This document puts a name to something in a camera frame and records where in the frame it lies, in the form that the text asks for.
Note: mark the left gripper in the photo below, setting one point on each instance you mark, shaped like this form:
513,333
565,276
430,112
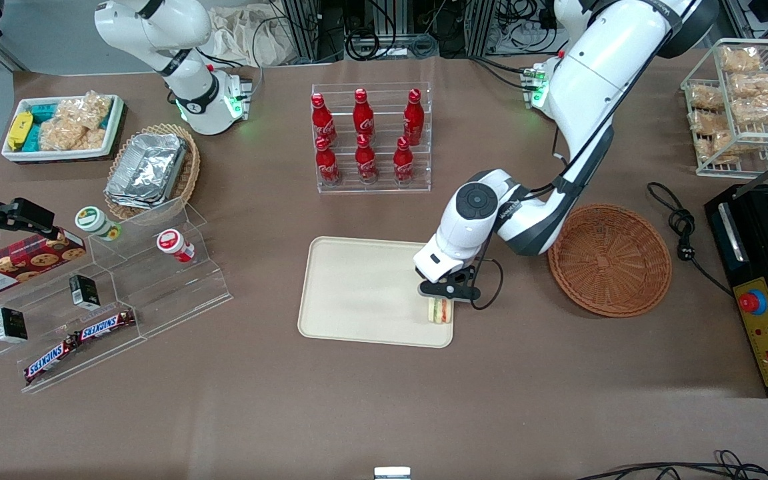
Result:
418,272

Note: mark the triangle sandwich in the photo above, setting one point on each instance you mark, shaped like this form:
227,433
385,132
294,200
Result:
440,311

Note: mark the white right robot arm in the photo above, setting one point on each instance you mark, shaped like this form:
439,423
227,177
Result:
190,86

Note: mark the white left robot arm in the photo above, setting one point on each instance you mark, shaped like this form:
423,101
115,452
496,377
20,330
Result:
597,73

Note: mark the beige plastic tray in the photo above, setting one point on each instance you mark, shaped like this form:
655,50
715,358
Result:
364,293

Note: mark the oval brown wicker basket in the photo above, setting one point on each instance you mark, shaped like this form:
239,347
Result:
190,173

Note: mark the round brown wicker basket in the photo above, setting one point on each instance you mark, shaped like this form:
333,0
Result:
610,260

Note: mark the red tartan cookie box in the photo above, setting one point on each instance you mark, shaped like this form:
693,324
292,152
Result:
17,263

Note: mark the green lid white cup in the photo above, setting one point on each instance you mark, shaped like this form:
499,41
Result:
96,222

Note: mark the teal snack package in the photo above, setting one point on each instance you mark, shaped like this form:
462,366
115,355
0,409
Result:
42,110
32,138

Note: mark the clear bag puffed rice snack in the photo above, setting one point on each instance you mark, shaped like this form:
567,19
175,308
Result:
87,106
60,133
95,138

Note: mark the yellow snack bar package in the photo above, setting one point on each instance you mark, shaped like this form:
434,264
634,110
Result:
19,130

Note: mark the small black box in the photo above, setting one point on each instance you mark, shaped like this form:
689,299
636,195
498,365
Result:
10,324
84,291

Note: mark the white rectangular snack bin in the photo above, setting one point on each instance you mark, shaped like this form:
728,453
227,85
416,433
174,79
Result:
100,150

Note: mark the stacked aluminium foil containers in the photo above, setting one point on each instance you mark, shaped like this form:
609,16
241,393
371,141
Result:
147,170

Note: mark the clear acrylic bottle rack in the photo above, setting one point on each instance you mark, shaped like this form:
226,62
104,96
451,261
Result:
377,183

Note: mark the snickers chocolate bar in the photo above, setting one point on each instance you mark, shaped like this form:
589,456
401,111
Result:
50,360
107,324

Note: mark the red cola bottle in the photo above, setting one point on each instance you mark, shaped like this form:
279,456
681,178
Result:
413,116
365,158
362,114
326,161
403,160
320,120

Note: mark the clear acrylic step display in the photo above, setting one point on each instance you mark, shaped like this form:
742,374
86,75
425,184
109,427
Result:
150,293

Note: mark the red lid white cup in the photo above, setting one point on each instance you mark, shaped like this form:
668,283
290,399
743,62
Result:
174,244

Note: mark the small white grey device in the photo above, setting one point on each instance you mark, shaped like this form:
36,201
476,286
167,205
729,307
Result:
392,473

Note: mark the white crumpled cloth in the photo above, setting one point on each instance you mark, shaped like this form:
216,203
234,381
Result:
244,36

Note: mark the bagged rice cracker snack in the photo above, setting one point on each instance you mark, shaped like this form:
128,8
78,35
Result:
760,108
722,143
705,122
707,97
740,58
757,84

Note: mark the black sealing machine yellow panel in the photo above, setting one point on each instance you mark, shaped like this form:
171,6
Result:
757,266

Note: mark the aluminium profile frame post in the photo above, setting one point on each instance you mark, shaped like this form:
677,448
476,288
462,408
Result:
480,26
304,30

